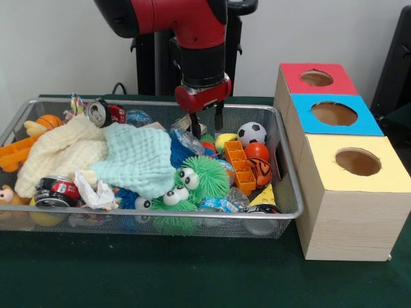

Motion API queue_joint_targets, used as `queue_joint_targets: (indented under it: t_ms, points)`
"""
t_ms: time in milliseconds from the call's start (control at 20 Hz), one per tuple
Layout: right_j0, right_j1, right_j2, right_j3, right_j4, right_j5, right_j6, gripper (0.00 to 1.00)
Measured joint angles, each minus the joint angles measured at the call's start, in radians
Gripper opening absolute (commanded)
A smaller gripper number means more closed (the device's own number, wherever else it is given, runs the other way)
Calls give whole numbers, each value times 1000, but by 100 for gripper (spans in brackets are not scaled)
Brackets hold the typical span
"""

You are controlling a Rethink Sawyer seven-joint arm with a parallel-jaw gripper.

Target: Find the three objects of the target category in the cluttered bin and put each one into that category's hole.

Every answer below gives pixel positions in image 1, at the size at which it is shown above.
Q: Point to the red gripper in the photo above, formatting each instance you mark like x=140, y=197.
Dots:
x=202, y=98

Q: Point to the clear plastic packet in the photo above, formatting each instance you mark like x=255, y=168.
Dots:
x=186, y=141

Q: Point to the mint green muslin cloth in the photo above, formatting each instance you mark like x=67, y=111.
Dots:
x=138, y=160

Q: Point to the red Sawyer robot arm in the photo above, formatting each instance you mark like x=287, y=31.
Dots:
x=192, y=25

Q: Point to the shallow clear mesh bin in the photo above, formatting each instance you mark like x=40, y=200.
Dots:
x=290, y=186

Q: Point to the wooden box with three holes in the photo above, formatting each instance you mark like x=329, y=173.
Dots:
x=347, y=224

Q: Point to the blue spiky rubber ball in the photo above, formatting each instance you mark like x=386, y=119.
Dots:
x=180, y=154

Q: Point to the small soccer ball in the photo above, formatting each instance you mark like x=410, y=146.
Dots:
x=252, y=134

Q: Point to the large green spiky ball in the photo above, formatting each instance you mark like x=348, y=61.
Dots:
x=209, y=176

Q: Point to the orange toy block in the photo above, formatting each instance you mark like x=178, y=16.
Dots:
x=241, y=167

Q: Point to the small red ball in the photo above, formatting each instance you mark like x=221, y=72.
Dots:
x=258, y=151

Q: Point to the orange tiger plush toy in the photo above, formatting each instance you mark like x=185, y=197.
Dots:
x=260, y=170

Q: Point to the small green spiky ball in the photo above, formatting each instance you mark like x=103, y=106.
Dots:
x=172, y=218

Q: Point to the cream muslin cloth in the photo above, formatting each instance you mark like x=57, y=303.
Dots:
x=58, y=151

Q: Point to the red and black soda can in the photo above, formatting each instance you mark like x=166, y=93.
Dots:
x=61, y=190

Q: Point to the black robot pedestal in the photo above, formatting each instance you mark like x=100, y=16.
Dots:
x=157, y=64

